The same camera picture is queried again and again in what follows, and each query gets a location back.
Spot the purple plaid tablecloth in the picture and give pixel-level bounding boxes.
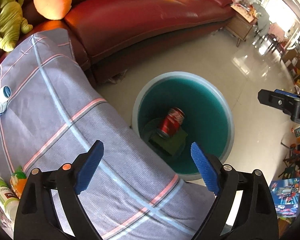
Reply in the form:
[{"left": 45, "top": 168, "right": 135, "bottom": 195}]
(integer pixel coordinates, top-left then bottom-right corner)
[{"left": 0, "top": 29, "right": 214, "bottom": 239}]

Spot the blue toy box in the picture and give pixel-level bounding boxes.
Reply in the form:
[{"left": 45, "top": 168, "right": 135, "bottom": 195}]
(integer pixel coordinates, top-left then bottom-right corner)
[{"left": 269, "top": 178, "right": 300, "bottom": 218}]

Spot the red soda can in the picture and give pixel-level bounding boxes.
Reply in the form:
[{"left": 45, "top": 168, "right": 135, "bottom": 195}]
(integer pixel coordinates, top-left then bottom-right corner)
[{"left": 158, "top": 107, "right": 185, "bottom": 138}]

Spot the red leather sofa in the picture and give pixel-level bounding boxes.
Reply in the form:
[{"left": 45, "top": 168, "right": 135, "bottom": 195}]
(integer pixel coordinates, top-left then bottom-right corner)
[{"left": 0, "top": 0, "right": 235, "bottom": 85}]

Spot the wooden side table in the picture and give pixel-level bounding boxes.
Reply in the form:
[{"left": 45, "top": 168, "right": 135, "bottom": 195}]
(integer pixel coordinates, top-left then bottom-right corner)
[{"left": 225, "top": 4, "right": 257, "bottom": 47}]

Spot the green food carton box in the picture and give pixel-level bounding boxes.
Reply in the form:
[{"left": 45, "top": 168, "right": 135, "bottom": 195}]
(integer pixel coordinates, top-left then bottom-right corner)
[{"left": 149, "top": 128, "right": 188, "bottom": 157}]

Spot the green dinosaur plush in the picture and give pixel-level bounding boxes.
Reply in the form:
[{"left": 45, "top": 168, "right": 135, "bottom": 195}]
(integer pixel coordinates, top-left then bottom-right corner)
[{"left": 0, "top": 0, "right": 33, "bottom": 52}]

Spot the teal round trash bin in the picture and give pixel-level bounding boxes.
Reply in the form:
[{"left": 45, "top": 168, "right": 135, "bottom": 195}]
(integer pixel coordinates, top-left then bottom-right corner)
[{"left": 132, "top": 72, "right": 235, "bottom": 180}]

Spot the white bottle green label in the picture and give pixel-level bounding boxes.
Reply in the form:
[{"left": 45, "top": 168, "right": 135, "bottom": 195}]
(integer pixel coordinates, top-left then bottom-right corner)
[{"left": 0, "top": 177, "right": 19, "bottom": 223}]

